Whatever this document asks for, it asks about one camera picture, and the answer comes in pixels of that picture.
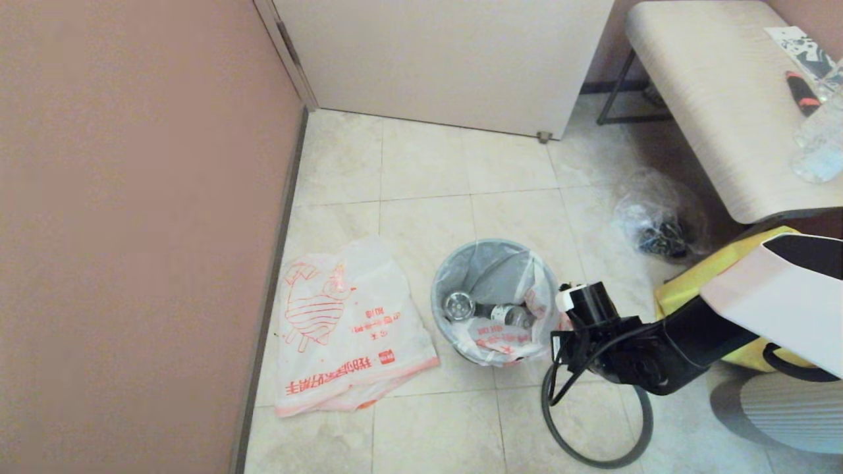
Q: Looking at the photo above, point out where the grey bin rim ring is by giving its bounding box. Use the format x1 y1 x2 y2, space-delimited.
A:
541 359 655 469

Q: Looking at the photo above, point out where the white red-print plastic bag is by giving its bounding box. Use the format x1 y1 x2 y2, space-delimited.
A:
431 238 577 367
275 237 441 419

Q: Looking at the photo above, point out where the yellow fabric tote bag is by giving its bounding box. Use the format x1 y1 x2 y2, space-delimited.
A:
654 226 817 369

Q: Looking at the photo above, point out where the clear bag with black items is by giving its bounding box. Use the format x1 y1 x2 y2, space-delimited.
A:
614 168 711 261

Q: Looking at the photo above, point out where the clear plastic bottle with label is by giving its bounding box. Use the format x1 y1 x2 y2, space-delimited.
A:
443 291 535 329

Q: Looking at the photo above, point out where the white ribbed round bin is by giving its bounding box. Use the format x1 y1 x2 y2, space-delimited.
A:
710 372 843 455

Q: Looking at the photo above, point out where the dark metal bench leg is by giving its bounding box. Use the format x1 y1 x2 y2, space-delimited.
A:
596 49 674 126

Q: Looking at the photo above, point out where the beige wood-grain bench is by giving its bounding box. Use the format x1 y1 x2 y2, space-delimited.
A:
624 0 843 224

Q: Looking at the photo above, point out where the crumpled clear plastic bottle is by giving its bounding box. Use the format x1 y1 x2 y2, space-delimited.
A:
790 86 843 185

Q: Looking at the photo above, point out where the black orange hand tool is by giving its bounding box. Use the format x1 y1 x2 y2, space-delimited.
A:
784 69 823 118

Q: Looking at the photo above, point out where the white door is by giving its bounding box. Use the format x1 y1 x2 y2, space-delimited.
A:
272 0 614 139

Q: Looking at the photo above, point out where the grey baseboard strip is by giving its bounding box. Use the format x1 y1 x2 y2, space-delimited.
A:
229 105 310 474

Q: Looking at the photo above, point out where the black white printed sheet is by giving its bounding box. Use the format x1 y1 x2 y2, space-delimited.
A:
764 25 843 83

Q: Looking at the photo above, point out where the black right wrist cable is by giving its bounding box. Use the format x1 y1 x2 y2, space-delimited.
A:
548 329 659 407

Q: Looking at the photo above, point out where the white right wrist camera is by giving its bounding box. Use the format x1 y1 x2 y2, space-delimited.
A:
557 284 587 311

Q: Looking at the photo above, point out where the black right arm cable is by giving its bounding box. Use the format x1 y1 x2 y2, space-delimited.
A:
763 342 840 382

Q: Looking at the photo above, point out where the white door frame trim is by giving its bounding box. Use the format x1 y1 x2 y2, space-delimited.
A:
254 0 319 111

